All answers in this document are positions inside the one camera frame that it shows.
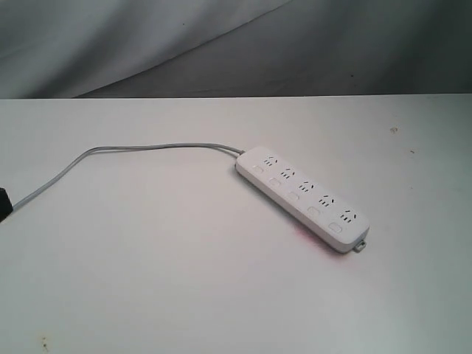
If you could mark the white five-outlet power strip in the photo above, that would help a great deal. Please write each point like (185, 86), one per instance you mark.
(336, 222)

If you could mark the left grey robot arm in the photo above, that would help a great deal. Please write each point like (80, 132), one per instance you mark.
(6, 207)

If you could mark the grey backdrop cloth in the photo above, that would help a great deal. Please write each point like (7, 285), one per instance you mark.
(150, 49)

